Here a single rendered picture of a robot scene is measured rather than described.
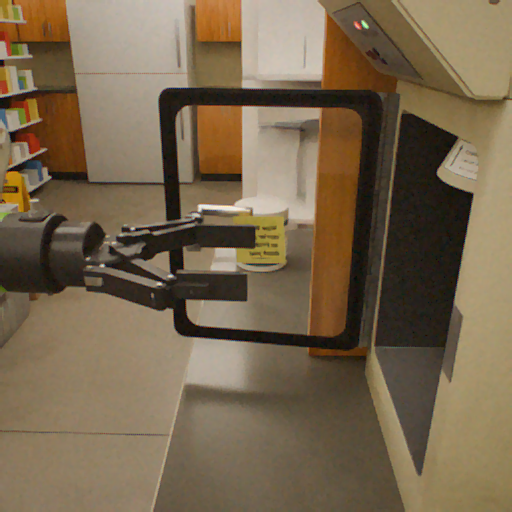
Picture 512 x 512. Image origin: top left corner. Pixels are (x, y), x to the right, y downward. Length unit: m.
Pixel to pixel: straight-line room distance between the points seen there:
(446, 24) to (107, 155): 5.33
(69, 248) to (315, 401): 0.44
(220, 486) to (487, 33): 0.56
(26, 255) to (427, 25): 0.43
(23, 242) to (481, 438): 0.50
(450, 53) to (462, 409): 0.31
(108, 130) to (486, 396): 5.25
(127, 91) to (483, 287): 5.14
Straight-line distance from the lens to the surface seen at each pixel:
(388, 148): 0.72
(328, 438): 0.75
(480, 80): 0.40
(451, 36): 0.39
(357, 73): 0.75
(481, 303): 0.45
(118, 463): 2.07
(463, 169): 0.53
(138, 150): 5.52
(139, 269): 0.52
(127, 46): 5.42
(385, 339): 0.80
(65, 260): 0.56
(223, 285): 0.49
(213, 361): 0.88
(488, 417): 0.53
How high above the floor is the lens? 1.45
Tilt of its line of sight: 23 degrees down
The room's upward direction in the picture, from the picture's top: straight up
